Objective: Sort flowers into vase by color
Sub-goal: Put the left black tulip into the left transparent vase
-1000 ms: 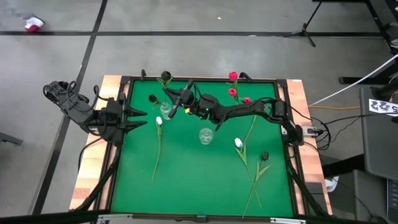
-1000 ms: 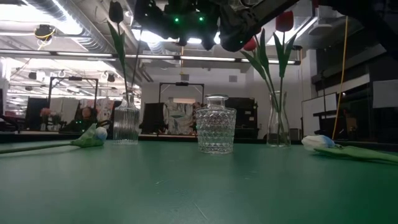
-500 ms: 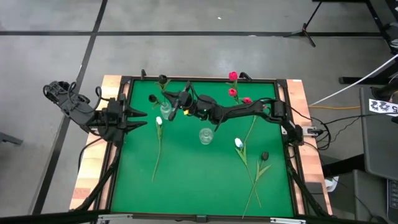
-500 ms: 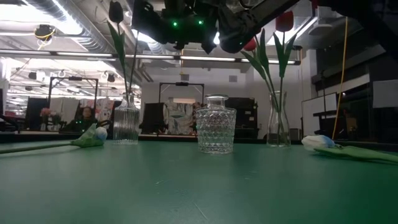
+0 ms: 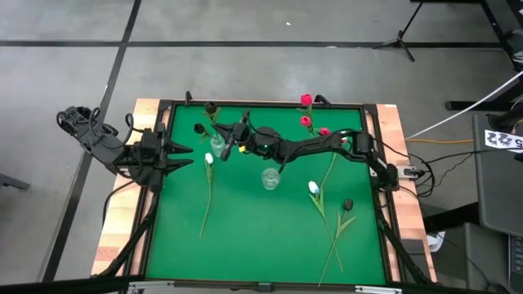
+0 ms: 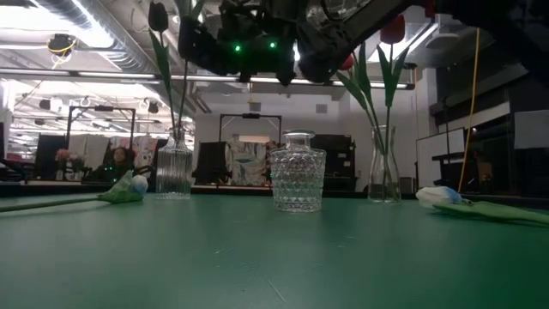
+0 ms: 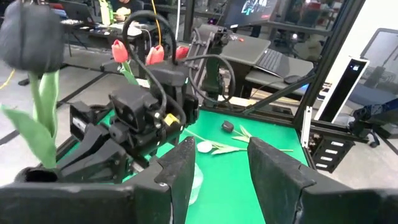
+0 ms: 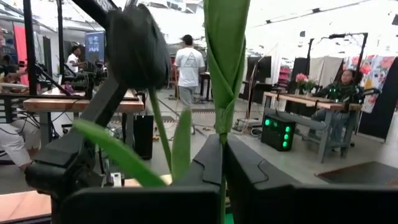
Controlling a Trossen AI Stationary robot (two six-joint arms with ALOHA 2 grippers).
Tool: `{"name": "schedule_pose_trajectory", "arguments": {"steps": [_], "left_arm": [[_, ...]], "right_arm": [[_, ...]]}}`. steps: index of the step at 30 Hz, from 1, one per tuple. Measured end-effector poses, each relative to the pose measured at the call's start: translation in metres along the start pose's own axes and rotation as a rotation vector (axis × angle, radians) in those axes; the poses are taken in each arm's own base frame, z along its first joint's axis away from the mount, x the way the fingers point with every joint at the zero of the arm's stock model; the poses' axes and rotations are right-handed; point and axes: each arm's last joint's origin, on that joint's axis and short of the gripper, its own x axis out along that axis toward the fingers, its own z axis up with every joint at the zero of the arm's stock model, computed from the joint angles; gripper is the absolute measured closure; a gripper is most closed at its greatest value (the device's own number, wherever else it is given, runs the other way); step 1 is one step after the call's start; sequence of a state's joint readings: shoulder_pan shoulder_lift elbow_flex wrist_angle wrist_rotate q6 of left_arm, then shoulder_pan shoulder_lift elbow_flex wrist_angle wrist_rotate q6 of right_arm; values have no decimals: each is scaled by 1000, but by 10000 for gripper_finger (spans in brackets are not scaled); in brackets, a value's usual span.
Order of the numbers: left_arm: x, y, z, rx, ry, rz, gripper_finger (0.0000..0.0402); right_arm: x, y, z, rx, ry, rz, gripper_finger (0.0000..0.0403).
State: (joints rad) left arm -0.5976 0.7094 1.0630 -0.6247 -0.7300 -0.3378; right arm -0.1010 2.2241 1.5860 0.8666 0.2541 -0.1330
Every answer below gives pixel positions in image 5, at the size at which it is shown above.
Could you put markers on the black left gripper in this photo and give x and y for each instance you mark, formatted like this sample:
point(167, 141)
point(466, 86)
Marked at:
point(153, 157)

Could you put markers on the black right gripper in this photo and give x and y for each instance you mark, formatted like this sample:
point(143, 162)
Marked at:
point(239, 134)

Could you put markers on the white artificial tulip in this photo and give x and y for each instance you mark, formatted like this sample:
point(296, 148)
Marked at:
point(313, 188)
point(208, 158)
point(327, 173)

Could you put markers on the red artificial tulip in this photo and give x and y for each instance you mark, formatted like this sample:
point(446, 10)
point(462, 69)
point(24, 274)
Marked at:
point(324, 132)
point(305, 121)
point(306, 99)

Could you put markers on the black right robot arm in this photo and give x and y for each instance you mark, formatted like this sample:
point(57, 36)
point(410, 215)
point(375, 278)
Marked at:
point(318, 143)

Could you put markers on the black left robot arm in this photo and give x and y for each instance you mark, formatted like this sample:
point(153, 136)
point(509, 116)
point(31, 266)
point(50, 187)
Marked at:
point(102, 143)

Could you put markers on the ribbed glass bottle vase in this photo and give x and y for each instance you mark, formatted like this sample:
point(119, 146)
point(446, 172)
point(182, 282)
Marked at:
point(217, 148)

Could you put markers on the diamond-cut glass vase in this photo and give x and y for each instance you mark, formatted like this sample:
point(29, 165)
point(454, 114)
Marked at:
point(270, 180)

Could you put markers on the green table mat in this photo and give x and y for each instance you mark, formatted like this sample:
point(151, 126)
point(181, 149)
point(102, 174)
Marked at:
point(278, 237)

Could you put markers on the grey furniture leg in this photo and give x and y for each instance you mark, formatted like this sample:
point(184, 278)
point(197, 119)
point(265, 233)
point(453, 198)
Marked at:
point(14, 182)

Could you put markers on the black gantry beam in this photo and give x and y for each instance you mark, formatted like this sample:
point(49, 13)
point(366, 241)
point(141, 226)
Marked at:
point(61, 286)

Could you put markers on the black tripod stand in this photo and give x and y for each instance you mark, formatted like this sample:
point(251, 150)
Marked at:
point(399, 41)

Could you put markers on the white object on floor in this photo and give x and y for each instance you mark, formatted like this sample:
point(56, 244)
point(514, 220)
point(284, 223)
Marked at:
point(435, 241)

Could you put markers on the black desk foot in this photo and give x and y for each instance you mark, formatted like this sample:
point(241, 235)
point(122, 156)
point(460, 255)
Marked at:
point(470, 105)

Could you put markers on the white printed marker tag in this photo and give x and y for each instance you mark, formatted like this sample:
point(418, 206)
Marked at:
point(502, 141)

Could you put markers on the dark grey desk top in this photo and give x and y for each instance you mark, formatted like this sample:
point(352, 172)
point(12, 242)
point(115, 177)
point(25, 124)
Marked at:
point(500, 196)

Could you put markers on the dark grey cabinet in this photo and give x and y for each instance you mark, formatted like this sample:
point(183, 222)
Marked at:
point(486, 261)

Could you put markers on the black keyboard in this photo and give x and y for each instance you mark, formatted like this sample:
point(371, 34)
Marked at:
point(517, 261)

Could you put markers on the black diagonal frame strut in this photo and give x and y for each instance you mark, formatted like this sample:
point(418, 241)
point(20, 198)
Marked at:
point(130, 245)
point(402, 253)

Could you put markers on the silver metal bracket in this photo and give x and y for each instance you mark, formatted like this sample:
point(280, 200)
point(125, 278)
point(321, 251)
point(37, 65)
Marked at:
point(378, 290)
point(151, 284)

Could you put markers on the small black table camera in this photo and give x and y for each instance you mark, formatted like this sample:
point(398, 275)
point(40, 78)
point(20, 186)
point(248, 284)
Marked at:
point(265, 287)

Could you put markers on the black desk frame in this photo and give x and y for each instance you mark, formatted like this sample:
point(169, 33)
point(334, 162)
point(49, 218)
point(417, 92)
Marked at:
point(515, 53)

